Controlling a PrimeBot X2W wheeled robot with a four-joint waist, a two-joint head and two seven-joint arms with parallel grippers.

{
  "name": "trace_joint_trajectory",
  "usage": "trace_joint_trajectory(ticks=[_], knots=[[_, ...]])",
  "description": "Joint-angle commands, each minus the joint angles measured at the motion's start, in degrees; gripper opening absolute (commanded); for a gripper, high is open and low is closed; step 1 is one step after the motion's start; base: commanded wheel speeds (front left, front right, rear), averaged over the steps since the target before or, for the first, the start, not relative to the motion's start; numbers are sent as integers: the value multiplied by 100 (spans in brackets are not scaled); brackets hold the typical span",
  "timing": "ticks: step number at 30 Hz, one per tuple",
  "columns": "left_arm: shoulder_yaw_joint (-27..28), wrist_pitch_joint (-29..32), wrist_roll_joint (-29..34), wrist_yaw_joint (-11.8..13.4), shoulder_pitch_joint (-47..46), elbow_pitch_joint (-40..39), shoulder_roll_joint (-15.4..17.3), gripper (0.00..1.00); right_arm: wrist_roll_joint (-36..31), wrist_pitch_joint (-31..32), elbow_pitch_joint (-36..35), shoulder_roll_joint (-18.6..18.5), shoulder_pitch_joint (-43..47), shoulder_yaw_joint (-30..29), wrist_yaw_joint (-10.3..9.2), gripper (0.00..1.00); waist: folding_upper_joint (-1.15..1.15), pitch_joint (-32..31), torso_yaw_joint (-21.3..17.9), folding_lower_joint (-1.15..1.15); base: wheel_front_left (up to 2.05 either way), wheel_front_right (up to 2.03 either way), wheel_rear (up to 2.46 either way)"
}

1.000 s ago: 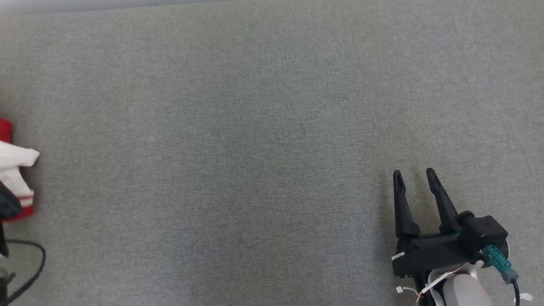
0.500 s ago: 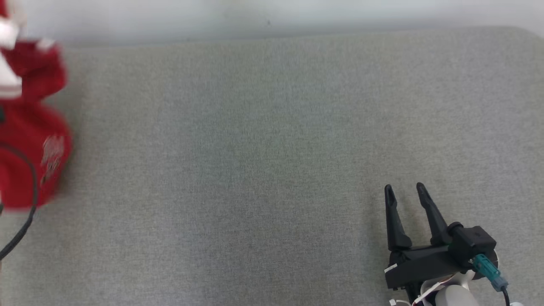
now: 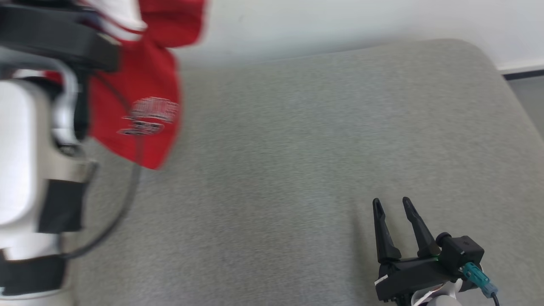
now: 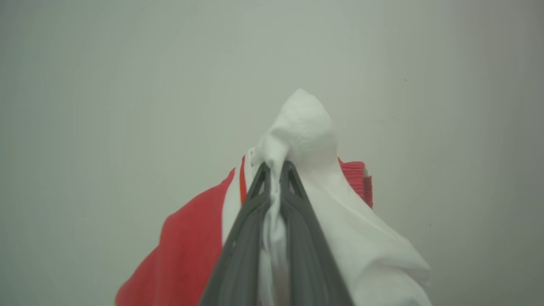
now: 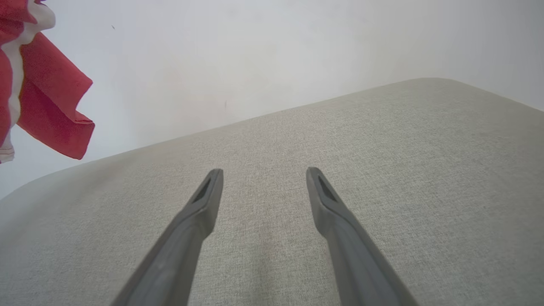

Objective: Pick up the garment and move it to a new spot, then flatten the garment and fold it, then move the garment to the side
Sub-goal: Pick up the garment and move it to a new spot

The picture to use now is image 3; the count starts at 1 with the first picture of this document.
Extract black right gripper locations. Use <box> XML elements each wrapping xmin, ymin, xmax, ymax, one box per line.
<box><xmin>372</xmin><ymin>196</ymin><xmax>459</xmax><ymax>303</ymax></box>

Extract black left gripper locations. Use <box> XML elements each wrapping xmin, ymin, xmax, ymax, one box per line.
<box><xmin>0</xmin><ymin>4</ymin><xmax>120</xmax><ymax>72</ymax></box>

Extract red shorts with white waistband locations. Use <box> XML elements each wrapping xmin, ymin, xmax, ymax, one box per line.
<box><xmin>45</xmin><ymin>0</ymin><xmax>209</xmax><ymax>170</ymax></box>

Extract teal plug black cable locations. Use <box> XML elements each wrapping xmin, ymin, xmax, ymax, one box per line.
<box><xmin>461</xmin><ymin>262</ymin><xmax>503</xmax><ymax>306</ymax></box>

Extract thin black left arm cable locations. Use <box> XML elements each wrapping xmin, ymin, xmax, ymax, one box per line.
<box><xmin>59</xmin><ymin>70</ymin><xmax>145</xmax><ymax>260</ymax></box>

